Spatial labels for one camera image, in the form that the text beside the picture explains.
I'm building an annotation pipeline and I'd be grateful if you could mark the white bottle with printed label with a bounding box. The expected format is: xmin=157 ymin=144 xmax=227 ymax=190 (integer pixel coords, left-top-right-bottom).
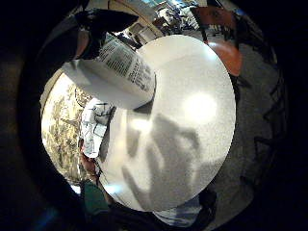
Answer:
xmin=62 ymin=34 xmax=158 ymax=111

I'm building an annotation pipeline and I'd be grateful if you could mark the cluttered desk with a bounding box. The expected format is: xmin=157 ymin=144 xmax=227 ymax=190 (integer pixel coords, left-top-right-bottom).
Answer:
xmin=126 ymin=0 xmax=208 ymax=37

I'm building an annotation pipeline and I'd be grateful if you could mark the white crumpled plastic packet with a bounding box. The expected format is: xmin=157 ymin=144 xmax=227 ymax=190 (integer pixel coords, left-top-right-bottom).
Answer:
xmin=78 ymin=97 xmax=117 ymax=160

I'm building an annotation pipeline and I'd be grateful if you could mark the orange chair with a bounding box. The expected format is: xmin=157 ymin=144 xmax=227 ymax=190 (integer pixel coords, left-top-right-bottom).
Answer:
xmin=192 ymin=5 xmax=244 ymax=78

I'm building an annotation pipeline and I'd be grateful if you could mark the the person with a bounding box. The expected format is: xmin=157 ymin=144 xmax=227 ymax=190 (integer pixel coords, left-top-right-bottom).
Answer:
xmin=80 ymin=179 xmax=219 ymax=231

